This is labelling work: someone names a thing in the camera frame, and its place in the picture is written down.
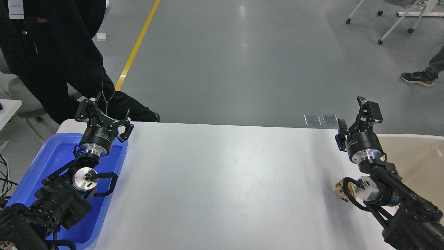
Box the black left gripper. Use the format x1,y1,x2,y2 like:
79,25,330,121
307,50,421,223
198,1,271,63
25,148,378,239
75,99,134,157

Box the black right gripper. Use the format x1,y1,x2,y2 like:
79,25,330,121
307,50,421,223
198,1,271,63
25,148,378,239
335,96,384,164

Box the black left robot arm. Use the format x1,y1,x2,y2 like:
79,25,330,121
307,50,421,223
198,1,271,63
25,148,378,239
1,99,134,250

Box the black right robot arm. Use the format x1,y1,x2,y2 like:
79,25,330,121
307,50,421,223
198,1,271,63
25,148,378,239
335,96,444,250

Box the right metal floor plate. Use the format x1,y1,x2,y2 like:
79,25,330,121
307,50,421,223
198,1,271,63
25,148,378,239
322,115,338,127

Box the metal floor plate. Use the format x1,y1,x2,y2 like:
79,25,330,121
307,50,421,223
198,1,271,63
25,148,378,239
322,115,338,127
304,115,322,127

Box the left metal floor plate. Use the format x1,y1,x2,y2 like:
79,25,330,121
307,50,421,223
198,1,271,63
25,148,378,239
304,115,322,127

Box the blue plastic tray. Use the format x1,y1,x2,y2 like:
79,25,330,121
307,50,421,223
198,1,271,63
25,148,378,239
1,133,128,250

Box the beige plastic bin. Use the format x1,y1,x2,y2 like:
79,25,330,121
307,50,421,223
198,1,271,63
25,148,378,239
378,134,444,211

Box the grey office chair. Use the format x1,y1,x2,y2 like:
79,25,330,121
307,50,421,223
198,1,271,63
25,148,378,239
1,77,46,143

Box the white side table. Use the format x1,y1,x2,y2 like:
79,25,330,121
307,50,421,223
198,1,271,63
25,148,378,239
0,99,23,130

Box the person in black clothes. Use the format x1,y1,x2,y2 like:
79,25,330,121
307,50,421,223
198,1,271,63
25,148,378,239
1,0,160,124

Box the black cables at left edge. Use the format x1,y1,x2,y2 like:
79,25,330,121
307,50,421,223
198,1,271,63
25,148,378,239
0,155,18,200

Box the white rolling table frame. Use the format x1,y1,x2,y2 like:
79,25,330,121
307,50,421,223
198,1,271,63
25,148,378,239
340,0,443,47

